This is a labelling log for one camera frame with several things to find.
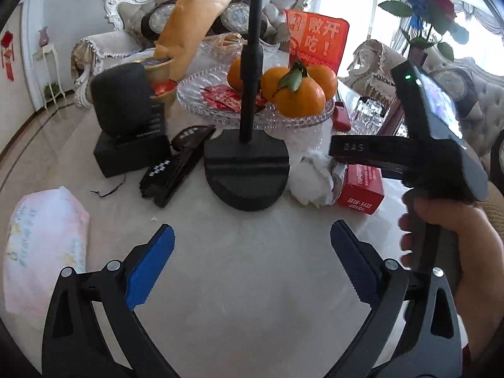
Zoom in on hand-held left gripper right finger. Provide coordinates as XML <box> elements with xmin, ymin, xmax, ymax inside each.
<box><xmin>329</xmin><ymin>220</ymin><xmax>463</xmax><ymax>378</ymax></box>

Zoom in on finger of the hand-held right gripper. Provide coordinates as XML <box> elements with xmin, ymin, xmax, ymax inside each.
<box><xmin>329</xmin><ymin>135</ymin><xmax>415</xmax><ymax>184</ymax></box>

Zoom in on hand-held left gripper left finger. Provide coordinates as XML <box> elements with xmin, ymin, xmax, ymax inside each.
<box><xmin>41</xmin><ymin>224</ymin><xmax>176</xmax><ymax>378</ymax></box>

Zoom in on person's right forearm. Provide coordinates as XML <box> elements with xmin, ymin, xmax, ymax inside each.
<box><xmin>459</xmin><ymin>312</ymin><xmax>497</xmax><ymax>368</ymax></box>

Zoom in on person's right hand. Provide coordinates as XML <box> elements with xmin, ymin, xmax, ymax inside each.
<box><xmin>398</xmin><ymin>197</ymin><xmax>501</xmax><ymax>324</ymax></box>

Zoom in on clear glass cups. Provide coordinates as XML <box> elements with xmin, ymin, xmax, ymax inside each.
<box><xmin>350</xmin><ymin>98</ymin><xmax>390</xmax><ymax>135</ymax></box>

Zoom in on red tissue box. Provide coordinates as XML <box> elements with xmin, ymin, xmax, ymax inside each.
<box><xmin>336</xmin><ymin>163</ymin><xmax>385</xmax><ymax>215</ymax></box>

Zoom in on small red box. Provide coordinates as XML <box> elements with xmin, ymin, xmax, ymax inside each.
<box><xmin>332</xmin><ymin>101</ymin><xmax>352</xmax><ymax>133</ymax></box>

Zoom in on white crumpled plastic wrap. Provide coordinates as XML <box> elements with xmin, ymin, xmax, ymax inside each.
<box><xmin>290</xmin><ymin>151</ymin><xmax>348</xmax><ymax>207</ymax></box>

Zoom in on brown round-patch cushion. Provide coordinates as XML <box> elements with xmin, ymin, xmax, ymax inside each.
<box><xmin>212</xmin><ymin>0</ymin><xmax>253</xmax><ymax>35</ymax></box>
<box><xmin>140</xmin><ymin>2</ymin><xmax>179</xmax><ymax>43</ymax></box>
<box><xmin>428</xmin><ymin>68</ymin><xmax>486</xmax><ymax>122</ymax></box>

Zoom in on beige tufted sofa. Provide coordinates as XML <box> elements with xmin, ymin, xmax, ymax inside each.
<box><xmin>350</xmin><ymin>39</ymin><xmax>504</xmax><ymax>190</ymax></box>

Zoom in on orange fruit with leaf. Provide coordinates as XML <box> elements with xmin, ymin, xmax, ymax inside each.
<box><xmin>273</xmin><ymin>63</ymin><xmax>327</xmax><ymax>119</ymax></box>

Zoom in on black remote controls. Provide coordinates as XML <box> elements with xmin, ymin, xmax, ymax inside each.
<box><xmin>139</xmin><ymin>142</ymin><xmax>206</xmax><ymax>208</ymax></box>

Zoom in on pink soft tissue pack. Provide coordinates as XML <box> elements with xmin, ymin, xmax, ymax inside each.
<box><xmin>4</xmin><ymin>186</ymin><xmax>90</xmax><ymax>324</ymax></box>

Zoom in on black box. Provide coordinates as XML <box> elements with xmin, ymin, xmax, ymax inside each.
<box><xmin>94</xmin><ymin>102</ymin><xmax>172</xmax><ymax>179</ymax></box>

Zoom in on black phone stand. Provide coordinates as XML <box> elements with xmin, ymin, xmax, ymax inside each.
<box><xmin>203</xmin><ymin>0</ymin><xmax>291</xmax><ymax>212</ymax></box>

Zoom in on red printed snack bag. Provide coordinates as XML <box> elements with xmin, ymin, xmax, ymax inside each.
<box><xmin>284</xmin><ymin>9</ymin><xmax>350</xmax><ymax>78</ymax></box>

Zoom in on black remote control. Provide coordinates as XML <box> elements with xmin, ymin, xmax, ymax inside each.
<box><xmin>170</xmin><ymin>125</ymin><xmax>217</xmax><ymax>152</ymax></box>

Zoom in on glass fruit plate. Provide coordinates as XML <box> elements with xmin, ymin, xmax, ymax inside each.
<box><xmin>176</xmin><ymin>65</ymin><xmax>338</xmax><ymax>130</ymax></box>

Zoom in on red envelopes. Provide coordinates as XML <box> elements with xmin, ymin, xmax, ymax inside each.
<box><xmin>202</xmin><ymin>84</ymin><xmax>269</xmax><ymax>112</ymax></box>

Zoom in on black fabric speaker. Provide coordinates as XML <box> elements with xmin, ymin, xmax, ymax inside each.
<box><xmin>90</xmin><ymin>63</ymin><xmax>154</xmax><ymax>137</ymax></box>

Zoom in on red and gold bowl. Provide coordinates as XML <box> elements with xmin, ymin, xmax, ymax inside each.
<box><xmin>151</xmin><ymin>80</ymin><xmax>179</xmax><ymax>108</ymax></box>

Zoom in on glass snack bowl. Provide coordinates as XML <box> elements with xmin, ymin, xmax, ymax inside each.
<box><xmin>198</xmin><ymin>32</ymin><xmax>291</xmax><ymax>66</ymax></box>

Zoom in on white side table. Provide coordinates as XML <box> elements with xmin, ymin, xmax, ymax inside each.
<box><xmin>33</xmin><ymin>43</ymin><xmax>66</xmax><ymax>112</ymax></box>

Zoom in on tan paper bag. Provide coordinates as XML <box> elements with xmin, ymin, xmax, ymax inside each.
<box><xmin>153</xmin><ymin>0</ymin><xmax>242</xmax><ymax>82</ymax></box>

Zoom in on ornate silver armchair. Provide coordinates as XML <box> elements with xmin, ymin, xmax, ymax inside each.
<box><xmin>71</xmin><ymin>0</ymin><xmax>312</xmax><ymax>110</ymax></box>

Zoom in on black string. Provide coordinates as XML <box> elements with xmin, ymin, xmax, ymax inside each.
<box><xmin>89</xmin><ymin>174</ymin><xmax>127</xmax><ymax>198</ymax></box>

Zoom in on red wall decoration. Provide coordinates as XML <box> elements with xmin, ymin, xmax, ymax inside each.
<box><xmin>0</xmin><ymin>31</ymin><xmax>16</xmax><ymax>82</ymax></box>

